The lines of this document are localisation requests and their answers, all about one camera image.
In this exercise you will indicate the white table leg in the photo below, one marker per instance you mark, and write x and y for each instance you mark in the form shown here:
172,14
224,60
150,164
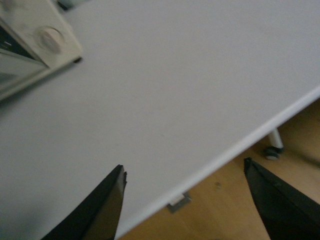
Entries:
275,139

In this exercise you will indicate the oven glass door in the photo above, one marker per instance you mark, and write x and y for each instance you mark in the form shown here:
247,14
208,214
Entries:
18,72

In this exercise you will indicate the metal floor plate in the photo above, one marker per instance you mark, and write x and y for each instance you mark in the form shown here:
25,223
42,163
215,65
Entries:
178,202

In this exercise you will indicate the cream toaster oven body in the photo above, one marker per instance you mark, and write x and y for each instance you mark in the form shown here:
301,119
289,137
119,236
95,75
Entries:
38,26

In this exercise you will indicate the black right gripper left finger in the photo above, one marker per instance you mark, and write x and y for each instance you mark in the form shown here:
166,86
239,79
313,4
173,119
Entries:
97,216

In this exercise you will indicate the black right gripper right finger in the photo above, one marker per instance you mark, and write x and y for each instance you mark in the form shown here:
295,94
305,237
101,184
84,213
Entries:
287,213

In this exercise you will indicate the lower beige oven knob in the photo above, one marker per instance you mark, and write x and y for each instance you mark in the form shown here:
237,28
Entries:
50,38

